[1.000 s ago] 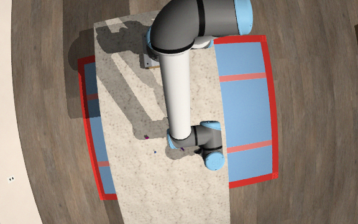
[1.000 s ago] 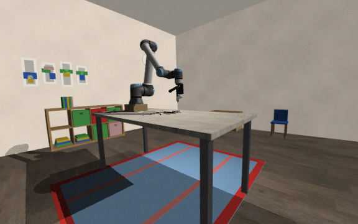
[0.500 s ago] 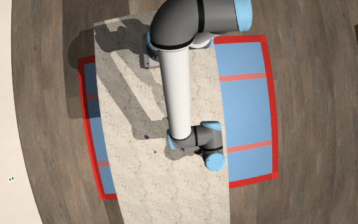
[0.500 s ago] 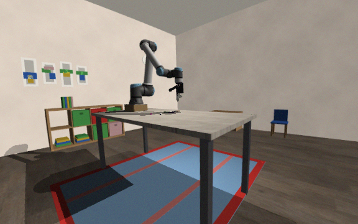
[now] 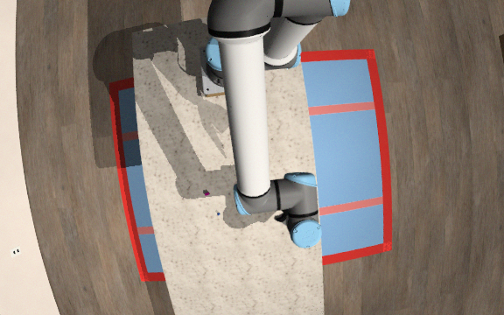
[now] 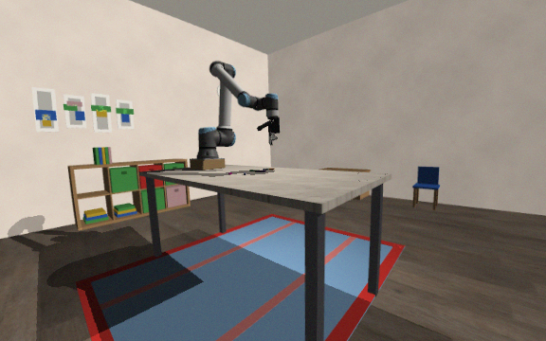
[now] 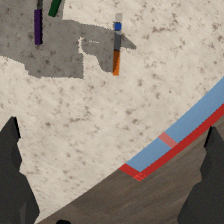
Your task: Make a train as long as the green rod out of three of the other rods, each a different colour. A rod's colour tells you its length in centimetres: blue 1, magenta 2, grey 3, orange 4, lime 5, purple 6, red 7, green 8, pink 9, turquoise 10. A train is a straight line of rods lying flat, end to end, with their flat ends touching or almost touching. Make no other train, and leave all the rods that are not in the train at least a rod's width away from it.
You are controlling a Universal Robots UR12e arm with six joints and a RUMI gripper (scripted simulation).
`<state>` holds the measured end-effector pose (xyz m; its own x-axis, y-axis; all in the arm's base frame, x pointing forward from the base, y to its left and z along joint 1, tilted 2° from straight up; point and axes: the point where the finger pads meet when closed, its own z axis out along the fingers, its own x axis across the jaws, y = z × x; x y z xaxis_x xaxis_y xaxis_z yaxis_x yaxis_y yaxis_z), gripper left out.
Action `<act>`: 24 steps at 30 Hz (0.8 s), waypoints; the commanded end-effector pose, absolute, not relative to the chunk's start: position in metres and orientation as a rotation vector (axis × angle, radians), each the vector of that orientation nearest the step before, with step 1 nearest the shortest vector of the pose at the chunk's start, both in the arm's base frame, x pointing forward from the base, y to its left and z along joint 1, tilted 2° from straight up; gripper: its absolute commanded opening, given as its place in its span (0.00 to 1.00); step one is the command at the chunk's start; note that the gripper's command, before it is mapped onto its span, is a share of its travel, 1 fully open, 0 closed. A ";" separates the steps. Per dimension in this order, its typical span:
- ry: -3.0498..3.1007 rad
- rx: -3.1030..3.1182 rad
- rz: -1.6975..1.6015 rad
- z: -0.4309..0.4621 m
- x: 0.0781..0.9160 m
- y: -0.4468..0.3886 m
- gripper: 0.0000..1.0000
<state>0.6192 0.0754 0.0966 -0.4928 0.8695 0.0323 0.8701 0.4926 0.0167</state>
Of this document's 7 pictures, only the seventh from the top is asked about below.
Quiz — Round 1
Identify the small blue cube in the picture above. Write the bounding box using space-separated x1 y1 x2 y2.
115 23 121 30

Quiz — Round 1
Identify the purple rod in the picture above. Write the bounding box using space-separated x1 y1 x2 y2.
34 9 42 45

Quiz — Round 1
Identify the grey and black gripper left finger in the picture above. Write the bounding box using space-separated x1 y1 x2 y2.
0 116 40 224

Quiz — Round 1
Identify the orange-brown rod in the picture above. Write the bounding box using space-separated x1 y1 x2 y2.
113 50 120 76

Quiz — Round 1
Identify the grey rectangular block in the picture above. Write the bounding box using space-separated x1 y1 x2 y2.
114 30 121 50

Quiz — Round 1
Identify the green rod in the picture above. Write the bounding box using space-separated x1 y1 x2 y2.
48 0 62 17

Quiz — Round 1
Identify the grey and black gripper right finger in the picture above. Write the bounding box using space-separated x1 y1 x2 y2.
177 126 224 224

